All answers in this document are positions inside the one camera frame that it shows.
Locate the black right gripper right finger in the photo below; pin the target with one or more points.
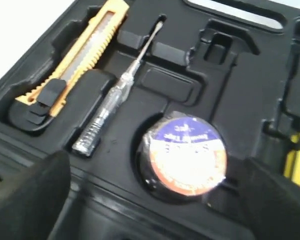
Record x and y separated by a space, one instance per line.
270 202

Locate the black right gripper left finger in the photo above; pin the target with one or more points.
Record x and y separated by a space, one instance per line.
32 200

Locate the PVC insulating tape roll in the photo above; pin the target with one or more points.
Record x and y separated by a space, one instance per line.
181 157

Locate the black plastic tool case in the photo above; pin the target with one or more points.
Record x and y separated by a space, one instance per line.
241 77

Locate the clear tester screwdriver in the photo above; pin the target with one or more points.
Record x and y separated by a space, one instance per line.
118 94

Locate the yellow utility knife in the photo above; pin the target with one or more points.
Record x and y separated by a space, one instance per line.
82 56

